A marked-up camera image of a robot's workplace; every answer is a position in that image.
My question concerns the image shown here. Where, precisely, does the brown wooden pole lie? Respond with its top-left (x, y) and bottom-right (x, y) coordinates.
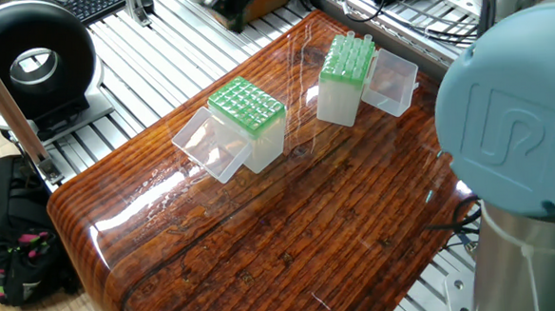
top-left (0, 29), bottom-right (61, 185)

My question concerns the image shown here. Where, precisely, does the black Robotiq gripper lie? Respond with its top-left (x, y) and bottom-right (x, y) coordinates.
top-left (207, 0), bottom-right (264, 34)

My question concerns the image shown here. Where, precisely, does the black keyboard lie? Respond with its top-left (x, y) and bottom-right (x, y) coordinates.
top-left (60, 0), bottom-right (128, 23)

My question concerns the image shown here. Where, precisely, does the clear pipette box green rack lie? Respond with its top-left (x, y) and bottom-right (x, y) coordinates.
top-left (167, 75), bottom-right (291, 187)
top-left (311, 29), bottom-right (424, 128)

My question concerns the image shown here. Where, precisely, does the black gripper cable bundle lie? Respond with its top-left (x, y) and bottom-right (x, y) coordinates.
top-left (341, 0), bottom-right (503, 49)

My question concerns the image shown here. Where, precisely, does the black backpack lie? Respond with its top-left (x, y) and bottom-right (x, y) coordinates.
top-left (0, 152), bottom-right (82, 309)

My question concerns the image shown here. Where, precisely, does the silver metal bracket post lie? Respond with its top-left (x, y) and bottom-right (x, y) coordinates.
top-left (124, 0), bottom-right (158, 29)

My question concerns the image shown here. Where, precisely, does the black loose cable with plug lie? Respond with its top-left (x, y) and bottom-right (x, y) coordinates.
top-left (428, 194), bottom-right (486, 255)

